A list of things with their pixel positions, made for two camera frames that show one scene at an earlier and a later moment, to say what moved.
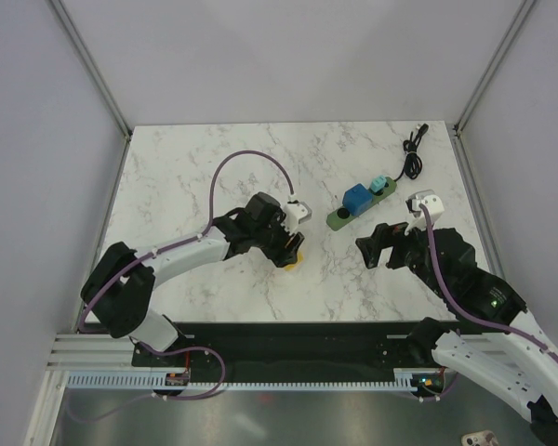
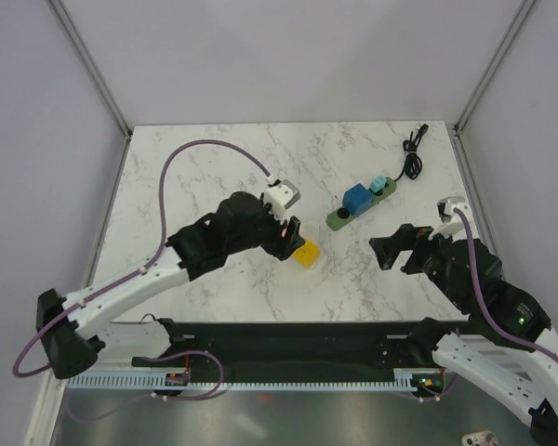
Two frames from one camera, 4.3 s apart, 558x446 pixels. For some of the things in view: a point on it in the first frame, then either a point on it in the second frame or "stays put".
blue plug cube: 357,198 stays put
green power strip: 340,217 stays put
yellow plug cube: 300,258 to 307,255
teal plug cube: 377,184 stays put
